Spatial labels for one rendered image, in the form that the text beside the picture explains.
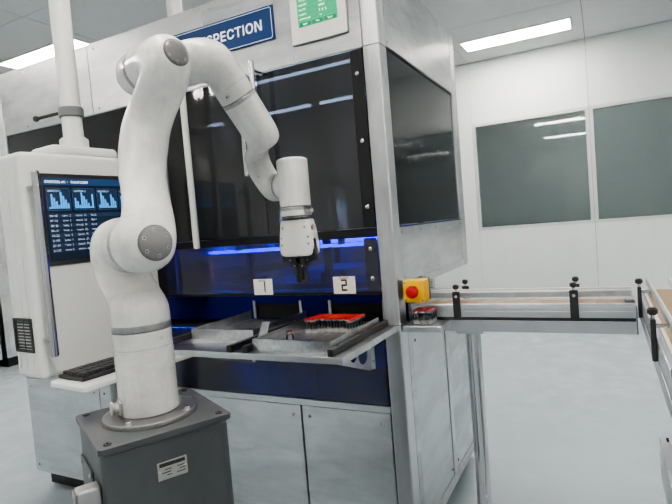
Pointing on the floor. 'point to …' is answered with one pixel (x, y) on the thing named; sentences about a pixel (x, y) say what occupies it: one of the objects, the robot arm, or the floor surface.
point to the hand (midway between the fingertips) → (301, 274)
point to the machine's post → (389, 248)
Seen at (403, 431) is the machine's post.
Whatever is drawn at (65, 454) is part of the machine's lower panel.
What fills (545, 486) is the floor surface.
